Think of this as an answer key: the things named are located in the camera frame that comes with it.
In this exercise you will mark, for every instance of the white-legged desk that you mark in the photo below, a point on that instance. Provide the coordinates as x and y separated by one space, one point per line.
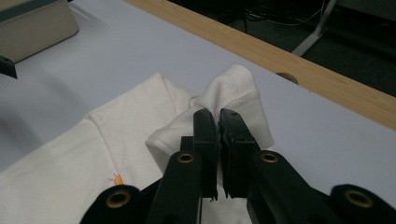
314 34

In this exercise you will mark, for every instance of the beige plastic basin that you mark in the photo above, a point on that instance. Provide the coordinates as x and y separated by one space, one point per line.
34 31

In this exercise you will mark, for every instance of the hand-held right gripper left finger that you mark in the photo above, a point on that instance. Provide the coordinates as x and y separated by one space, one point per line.
186 180

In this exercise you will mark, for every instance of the white child's shirt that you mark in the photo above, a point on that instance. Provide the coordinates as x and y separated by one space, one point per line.
93 149

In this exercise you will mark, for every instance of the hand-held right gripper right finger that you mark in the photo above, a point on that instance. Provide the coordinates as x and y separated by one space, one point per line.
249 168

